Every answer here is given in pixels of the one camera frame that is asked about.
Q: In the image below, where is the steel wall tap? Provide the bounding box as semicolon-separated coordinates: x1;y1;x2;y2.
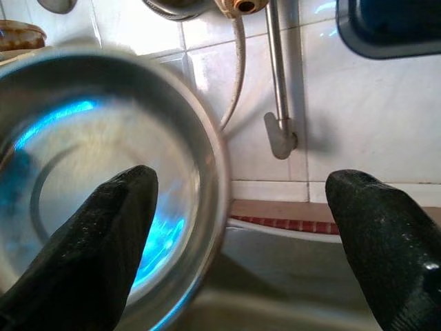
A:
213;0;299;160

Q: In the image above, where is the round steel bowl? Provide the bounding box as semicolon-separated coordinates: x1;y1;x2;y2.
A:
0;51;232;331

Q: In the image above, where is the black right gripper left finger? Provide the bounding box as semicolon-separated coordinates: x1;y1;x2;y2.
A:
0;164;159;331

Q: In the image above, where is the white wall hose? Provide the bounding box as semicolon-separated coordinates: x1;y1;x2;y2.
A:
218;15;247;132

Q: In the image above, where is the round steel fitting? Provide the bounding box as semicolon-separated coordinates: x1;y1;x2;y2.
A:
143;0;214;22

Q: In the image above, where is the dark blue wall tray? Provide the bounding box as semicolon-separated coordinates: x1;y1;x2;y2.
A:
336;0;441;60

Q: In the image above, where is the stainless steel sink basin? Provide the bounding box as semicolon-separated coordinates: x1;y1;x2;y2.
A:
130;227;380;331

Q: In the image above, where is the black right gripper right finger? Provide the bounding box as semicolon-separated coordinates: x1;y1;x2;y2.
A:
325;168;441;331

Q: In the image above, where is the brown round lid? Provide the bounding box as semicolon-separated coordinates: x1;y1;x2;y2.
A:
0;19;48;52

